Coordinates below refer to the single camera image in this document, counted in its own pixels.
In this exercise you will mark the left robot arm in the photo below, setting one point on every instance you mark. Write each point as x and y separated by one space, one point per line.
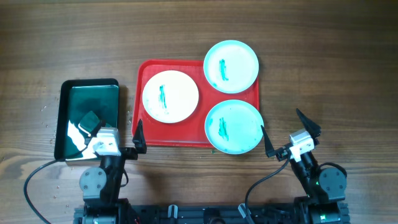
101 185

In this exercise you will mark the light blue plate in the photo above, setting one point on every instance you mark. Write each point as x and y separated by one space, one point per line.
234 127
231 66

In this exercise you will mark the red plastic tray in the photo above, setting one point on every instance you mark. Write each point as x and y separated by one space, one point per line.
191 131

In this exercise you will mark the green yellow sponge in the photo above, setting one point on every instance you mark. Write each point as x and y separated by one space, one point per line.
88 123

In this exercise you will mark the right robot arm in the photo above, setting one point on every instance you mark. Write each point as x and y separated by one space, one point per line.
324 184

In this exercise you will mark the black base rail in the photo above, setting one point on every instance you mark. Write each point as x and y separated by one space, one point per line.
217 214

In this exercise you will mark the black water tray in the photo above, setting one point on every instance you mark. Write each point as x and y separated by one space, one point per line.
77 98

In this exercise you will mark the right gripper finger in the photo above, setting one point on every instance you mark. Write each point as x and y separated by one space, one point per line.
310 126
269 149

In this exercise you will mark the white plate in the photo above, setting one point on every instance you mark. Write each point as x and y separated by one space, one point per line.
170 96

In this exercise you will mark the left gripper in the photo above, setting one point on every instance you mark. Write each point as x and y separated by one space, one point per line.
132 153

